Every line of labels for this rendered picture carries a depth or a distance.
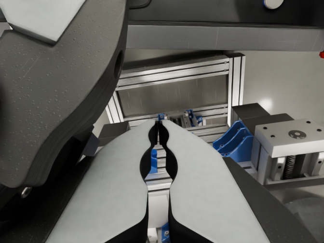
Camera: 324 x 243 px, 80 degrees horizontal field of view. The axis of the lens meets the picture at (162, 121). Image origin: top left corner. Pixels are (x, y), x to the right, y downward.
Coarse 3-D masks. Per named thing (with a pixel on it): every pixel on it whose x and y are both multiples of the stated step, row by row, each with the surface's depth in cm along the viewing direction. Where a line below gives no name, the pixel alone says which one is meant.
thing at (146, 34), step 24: (0, 24) 33; (144, 24) 34; (168, 24) 34; (192, 24) 34; (216, 24) 34; (240, 24) 34; (264, 24) 42; (288, 24) 44; (144, 48) 35; (168, 48) 36; (192, 48) 36; (216, 48) 36; (240, 48) 36; (264, 48) 36; (288, 48) 36; (312, 48) 36
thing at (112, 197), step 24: (120, 144) 9; (144, 144) 9; (96, 168) 8; (120, 168) 8; (144, 168) 9; (96, 192) 7; (120, 192) 7; (144, 192) 7; (72, 216) 6; (96, 216) 6; (120, 216) 6; (144, 216) 6; (48, 240) 5; (72, 240) 5; (96, 240) 5; (120, 240) 6; (144, 240) 7
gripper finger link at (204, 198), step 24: (168, 120) 11; (168, 144) 9; (192, 144) 9; (168, 168) 10; (192, 168) 8; (216, 168) 8; (192, 192) 7; (216, 192) 7; (240, 192) 7; (168, 216) 7; (192, 216) 6; (216, 216) 6; (240, 216) 6; (192, 240) 6; (216, 240) 5; (240, 240) 5; (264, 240) 5
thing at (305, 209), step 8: (296, 200) 44; (304, 200) 43; (312, 200) 43; (320, 200) 43; (288, 208) 44; (296, 208) 43; (304, 208) 42; (312, 208) 42; (320, 208) 42; (296, 216) 42; (304, 216) 41; (312, 216) 41; (320, 216) 40; (304, 224) 41; (312, 224) 40; (320, 224) 40; (312, 232) 39; (320, 232) 39; (320, 240) 38
